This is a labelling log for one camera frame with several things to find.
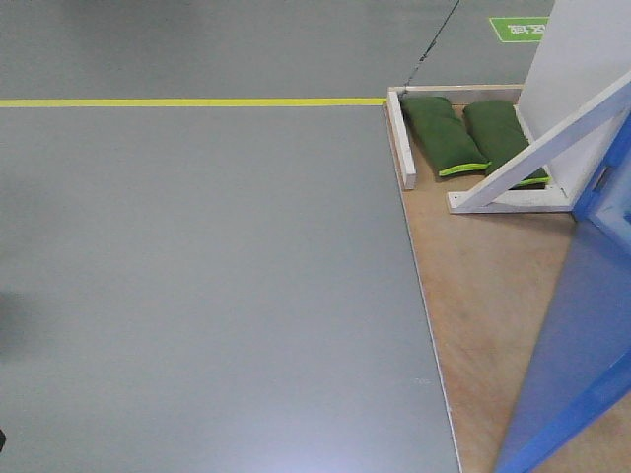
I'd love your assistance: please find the green sandbag right of pair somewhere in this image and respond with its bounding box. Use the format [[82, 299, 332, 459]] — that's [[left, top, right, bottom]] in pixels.
[[462, 100, 529, 176]]

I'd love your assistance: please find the green sandbag of pair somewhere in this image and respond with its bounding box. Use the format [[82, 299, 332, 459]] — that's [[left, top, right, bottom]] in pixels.
[[462, 100, 529, 176], [400, 96, 490, 177]]

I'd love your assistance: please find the blue door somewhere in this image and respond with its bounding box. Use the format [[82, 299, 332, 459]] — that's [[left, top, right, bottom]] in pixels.
[[494, 81, 631, 473]]

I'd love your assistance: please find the green floor sign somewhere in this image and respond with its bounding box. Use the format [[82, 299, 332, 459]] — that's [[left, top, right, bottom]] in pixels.
[[489, 17, 549, 43]]

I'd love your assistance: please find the large plywood platform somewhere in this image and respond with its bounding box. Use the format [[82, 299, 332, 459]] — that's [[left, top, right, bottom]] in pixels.
[[383, 85, 631, 473]]

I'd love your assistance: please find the white base frame bar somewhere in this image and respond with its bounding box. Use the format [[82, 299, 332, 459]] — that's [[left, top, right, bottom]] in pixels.
[[384, 84, 524, 191]]

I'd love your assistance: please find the green sandbag left of pair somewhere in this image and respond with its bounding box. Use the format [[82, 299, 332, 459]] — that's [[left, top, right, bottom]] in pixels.
[[400, 96, 490, 177]]

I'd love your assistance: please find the black cable on floor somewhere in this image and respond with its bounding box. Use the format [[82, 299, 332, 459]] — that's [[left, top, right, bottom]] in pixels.
[[402, 0, 460, 95]]

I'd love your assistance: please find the white triangular support brace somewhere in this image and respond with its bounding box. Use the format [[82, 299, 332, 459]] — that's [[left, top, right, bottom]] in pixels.
[[447, 70, 631, 216]]

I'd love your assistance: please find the white wall panel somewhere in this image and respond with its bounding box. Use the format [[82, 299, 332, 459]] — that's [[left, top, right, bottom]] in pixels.
[[519, 0, 630, 201]]

